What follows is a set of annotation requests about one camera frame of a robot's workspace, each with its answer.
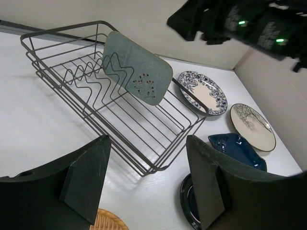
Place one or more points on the round woven bamboo plate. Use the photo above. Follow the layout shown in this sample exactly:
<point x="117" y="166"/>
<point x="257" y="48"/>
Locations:
<point x="106" y="220"/>

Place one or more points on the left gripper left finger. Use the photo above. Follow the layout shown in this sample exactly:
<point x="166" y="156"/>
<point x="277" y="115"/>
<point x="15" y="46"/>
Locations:
<point x="63" y="194"/>

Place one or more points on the grey wire dish rack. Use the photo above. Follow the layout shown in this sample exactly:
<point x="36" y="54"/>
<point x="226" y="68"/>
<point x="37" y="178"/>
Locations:
<point x="70" y="61"/>

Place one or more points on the dark blue leaf plate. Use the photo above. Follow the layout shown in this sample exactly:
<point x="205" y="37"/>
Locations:
<point x="238" y="148"/>

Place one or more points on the light green rectangular plate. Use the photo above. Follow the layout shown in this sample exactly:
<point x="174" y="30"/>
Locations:
<point x="137" y="70"/>

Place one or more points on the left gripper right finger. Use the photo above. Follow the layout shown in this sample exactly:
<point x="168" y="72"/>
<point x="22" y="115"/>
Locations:
<point x="233" y="196"/>

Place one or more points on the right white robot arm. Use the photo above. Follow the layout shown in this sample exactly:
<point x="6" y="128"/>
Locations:
<point x="277" y="28"/>

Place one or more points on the blue floral round plate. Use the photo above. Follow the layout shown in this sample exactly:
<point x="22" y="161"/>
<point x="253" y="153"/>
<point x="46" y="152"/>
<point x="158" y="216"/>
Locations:
<point x="205" y="90"/>

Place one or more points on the cream tree pattern plate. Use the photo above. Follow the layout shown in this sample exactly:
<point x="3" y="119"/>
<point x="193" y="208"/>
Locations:
<point x="253" y="127"/>

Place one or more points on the glossy black round plate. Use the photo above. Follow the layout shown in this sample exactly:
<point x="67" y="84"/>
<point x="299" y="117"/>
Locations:
<point x="188" y="203"/>

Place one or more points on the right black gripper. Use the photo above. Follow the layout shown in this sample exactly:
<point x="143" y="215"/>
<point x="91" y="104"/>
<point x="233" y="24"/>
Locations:
<point x="204" y="15"/>

